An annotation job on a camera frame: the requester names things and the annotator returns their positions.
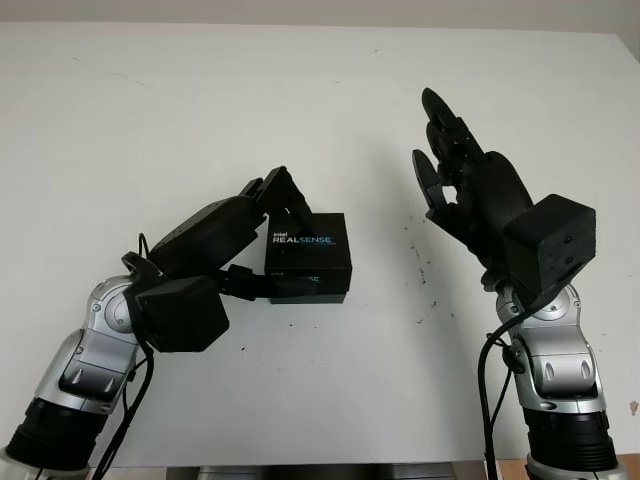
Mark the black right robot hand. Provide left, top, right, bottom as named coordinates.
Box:
left=412, top=88, right=534, bottom=290

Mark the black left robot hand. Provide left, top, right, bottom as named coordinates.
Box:
left=149, top=167, right=321, bottom=304

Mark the black RealSense box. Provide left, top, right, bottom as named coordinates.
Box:
left=263, top=212, right=354, bottom=295

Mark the dark grey metal bar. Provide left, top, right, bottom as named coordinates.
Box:
left=167, top=464, right=489, bottom=480

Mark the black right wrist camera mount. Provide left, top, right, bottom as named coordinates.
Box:
left=502, top=194, right=598, bottom=305

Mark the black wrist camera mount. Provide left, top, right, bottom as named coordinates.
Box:
left=502, top=194, right=598, bottom=305
left=122, top=252, right=230, bottom=354

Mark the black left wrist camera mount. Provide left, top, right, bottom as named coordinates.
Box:
left=122, top=252, right=230, bottom=354

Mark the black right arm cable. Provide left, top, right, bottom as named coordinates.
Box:
left=477, top=299, right=539, bottom=480

